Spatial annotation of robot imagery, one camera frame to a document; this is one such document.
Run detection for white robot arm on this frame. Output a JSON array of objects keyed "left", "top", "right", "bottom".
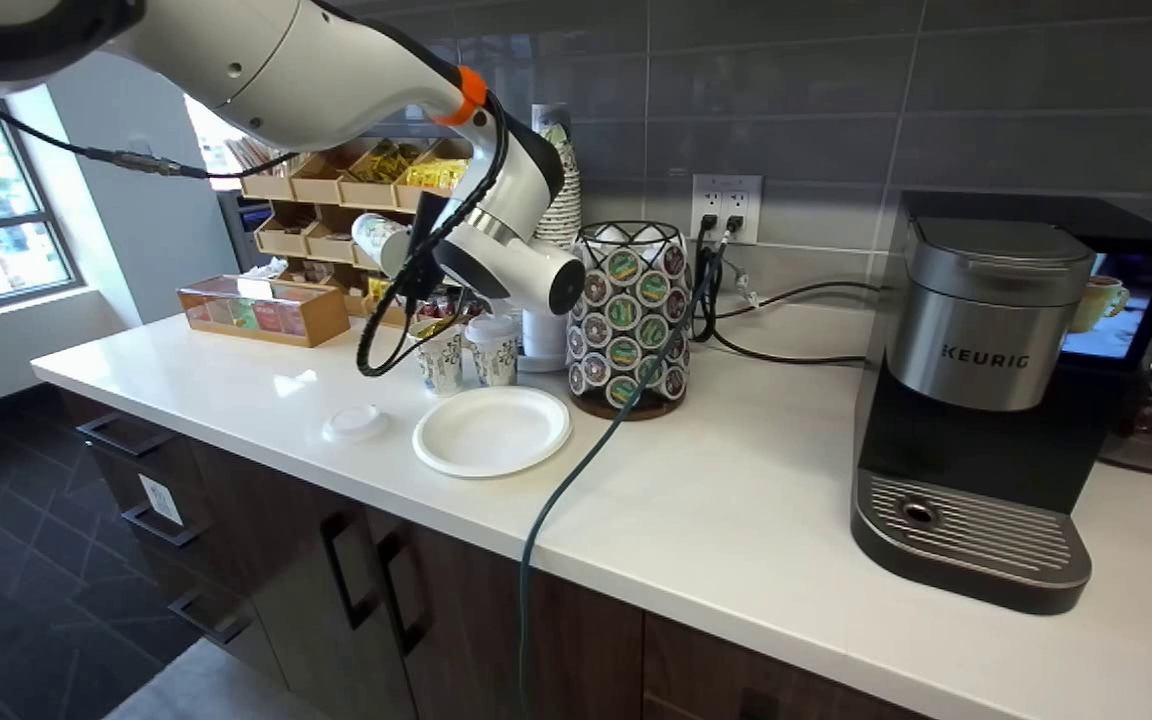
[{"left": 0, "top": 0, "right": 584, "bottom": 317}]

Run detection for wooden condiment shelf organizer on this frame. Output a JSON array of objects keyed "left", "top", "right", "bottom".
[{"left": 242, "top": 136, "right": 471, "bottom": 317}]

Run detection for white paper plate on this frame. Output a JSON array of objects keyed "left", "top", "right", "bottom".
[{"left": 411, "top": 386, "right": 574, "bottom": 481}]

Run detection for patterned coffee pod carousel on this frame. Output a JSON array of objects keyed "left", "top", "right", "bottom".
[{"left": 568, "top": 221, "right": 692, "bottom": 419}]

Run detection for patterned paper cup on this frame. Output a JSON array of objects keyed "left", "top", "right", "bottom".
[
  {"left": 353, "top": 211, "right": 411, "bottom": 275},
  {"left": 464, "top": 317, "right": 518, "bottom": 386}
]

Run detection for wooden cabinet doors with handles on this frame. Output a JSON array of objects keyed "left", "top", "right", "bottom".
[{"left": 81, "top": 411, "right": 914, "bottom": 720}]

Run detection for black power cord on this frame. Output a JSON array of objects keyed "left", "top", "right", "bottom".
[{"left": 692, "top": 214, "right": 892, "bottom": 370}]

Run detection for white plastic cup lid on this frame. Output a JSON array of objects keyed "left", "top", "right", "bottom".
[{"left": 320, "top": 402, "right": 387, "bottom": 442}]

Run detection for white wall power outlet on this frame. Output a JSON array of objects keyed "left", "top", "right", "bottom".
[{"left": 692, "top": 176, "right": 759, "bottom": 245}]

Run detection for wooden tea bag box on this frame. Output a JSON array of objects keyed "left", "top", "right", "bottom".
[{"left": 178, "top": 275, "right": 349, "bottom": 348}]

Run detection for blue ethernet cable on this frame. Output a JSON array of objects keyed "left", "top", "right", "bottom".
[{"left": 507, "top": 296, "right": 706, "bottom": 720}]

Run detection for black Keurig coffee machine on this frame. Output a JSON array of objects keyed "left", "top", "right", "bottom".
[{"left": 851, "top": 192, "right": 1152, "bottom": 616}]

